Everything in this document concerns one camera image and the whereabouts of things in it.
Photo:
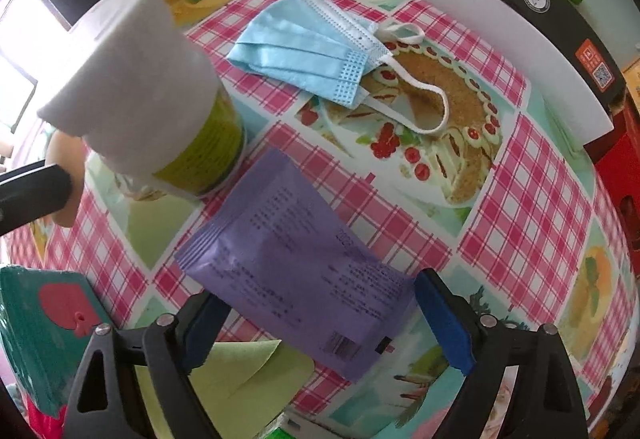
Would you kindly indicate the white pill bottle green label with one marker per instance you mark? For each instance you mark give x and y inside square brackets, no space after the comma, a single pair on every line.
[135,69]

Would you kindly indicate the light green cloth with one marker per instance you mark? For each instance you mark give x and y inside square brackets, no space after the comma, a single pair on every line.
[240,384]

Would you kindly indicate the green tissue pack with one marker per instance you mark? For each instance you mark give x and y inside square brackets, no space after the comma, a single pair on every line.
[280,429]

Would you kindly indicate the purple packet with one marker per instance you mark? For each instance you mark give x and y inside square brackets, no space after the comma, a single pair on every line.
[300,259]

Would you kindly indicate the blue face mask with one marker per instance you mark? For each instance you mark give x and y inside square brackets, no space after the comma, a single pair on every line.
[300,44]

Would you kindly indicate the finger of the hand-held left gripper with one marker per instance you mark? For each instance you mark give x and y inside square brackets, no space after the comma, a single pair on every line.
[35,196]

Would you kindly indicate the teal tin box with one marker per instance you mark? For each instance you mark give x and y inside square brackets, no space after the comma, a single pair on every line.
[40,334]

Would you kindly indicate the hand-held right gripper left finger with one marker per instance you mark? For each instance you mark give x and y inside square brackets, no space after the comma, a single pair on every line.
[200,334]

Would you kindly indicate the black box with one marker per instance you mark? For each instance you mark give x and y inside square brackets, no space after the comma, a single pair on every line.
[565,29]

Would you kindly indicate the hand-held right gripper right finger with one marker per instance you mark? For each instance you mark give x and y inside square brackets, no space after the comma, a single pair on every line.
[445,319]

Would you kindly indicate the red cardboard box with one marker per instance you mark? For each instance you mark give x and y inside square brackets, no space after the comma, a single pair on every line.
[617,159]

